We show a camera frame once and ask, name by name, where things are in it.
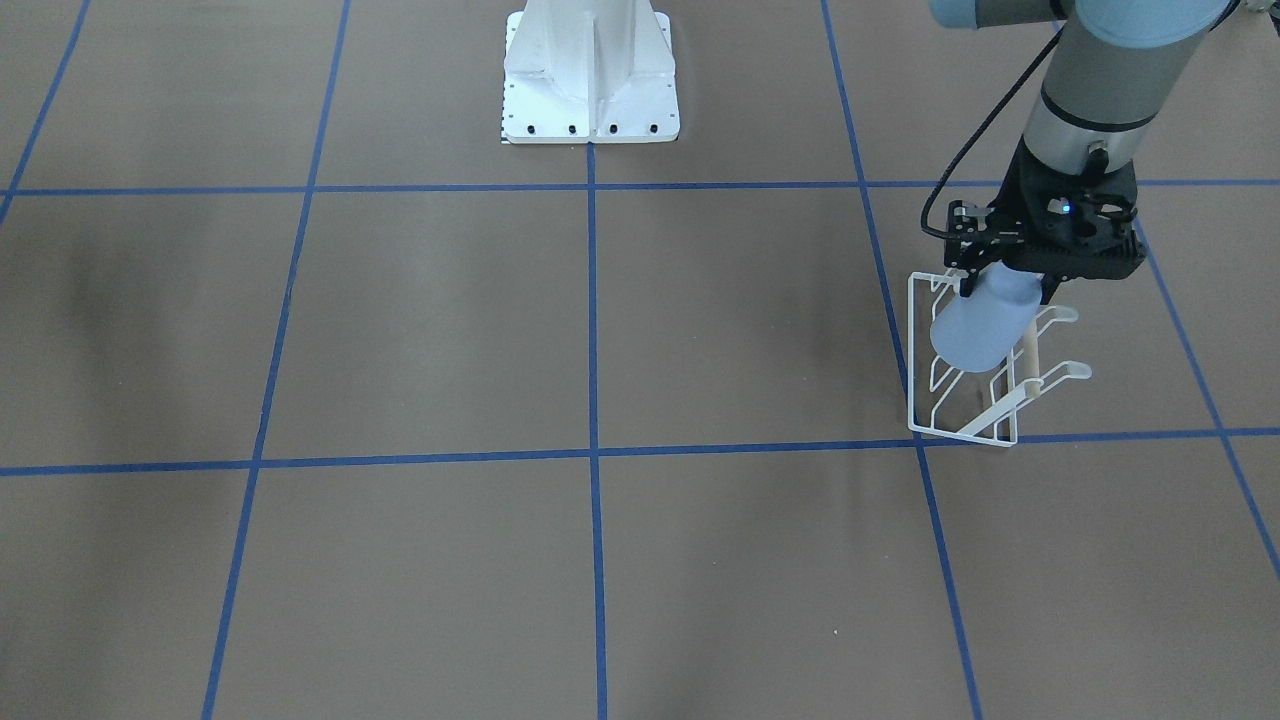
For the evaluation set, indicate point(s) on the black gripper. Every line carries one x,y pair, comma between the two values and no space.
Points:
1013,208

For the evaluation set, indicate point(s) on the light blue plastic cup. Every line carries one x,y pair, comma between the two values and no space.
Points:
975,333

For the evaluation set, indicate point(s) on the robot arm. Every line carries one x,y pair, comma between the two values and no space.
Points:
1109,71

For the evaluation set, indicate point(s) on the white wire cup holder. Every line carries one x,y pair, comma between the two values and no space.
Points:
980,408

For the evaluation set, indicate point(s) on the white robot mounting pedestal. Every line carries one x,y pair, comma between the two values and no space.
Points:
589,72

